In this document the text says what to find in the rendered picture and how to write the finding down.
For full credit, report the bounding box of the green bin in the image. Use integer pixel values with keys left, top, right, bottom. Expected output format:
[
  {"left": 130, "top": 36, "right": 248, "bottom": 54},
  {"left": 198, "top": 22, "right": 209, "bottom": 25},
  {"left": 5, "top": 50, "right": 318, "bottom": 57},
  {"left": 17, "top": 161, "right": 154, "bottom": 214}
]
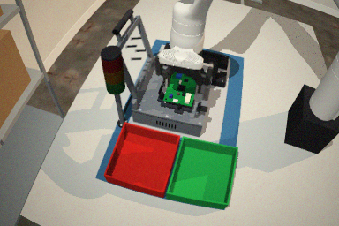
[{"left": 166, "top": 136, "right": 238, "bottom": 209}]

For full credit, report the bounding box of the green circuit board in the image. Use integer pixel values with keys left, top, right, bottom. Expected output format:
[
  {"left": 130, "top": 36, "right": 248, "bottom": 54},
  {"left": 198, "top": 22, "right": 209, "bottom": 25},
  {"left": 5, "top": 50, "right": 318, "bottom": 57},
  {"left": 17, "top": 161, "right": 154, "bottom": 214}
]
[{"left": 163, "top": 72, "right": 196, "bottom": 107}]

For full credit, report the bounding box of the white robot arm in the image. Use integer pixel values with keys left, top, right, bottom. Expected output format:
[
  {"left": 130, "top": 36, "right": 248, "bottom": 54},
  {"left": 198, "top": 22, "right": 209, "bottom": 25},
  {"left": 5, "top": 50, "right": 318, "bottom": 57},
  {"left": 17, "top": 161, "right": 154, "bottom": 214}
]
[{"left": 159, "top": 0, "right": 339, "bottom": 121}]

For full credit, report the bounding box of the red bin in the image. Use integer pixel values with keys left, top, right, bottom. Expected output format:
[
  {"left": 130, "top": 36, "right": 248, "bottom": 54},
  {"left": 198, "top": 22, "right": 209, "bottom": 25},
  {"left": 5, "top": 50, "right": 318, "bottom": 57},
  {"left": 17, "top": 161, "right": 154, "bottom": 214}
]
[{"left": 104, "top": 122, "right": 180, "bottom": 198}]

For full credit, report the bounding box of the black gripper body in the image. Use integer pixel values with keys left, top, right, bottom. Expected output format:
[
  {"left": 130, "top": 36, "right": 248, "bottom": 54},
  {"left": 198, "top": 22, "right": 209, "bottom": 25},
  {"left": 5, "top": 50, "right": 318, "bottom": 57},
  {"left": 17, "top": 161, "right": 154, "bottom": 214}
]
[{"left": 176, "top": 50, "right": 203, "bottom": 76}]

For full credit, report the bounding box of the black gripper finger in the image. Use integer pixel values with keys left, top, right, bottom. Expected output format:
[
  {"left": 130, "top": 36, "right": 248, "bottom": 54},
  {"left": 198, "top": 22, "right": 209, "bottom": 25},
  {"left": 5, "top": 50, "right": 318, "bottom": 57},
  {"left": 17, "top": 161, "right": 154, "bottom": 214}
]
[
  {"left": 155, "top": 52, "right": 180, "bottom": 88},
  {"left": 186, "top": 62, "right": 214, "bottom": 94}
]

